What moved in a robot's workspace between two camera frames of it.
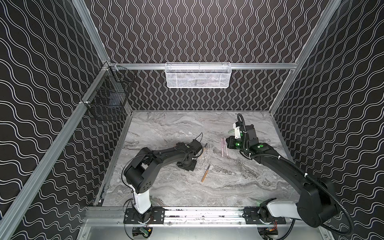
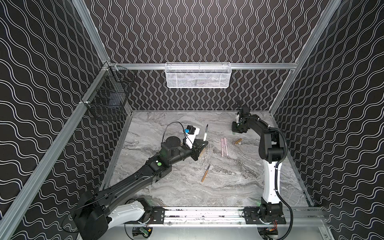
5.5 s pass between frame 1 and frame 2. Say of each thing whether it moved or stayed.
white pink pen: stayed
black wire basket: stayed
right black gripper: moved
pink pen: stayed
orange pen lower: stayed
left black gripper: moved
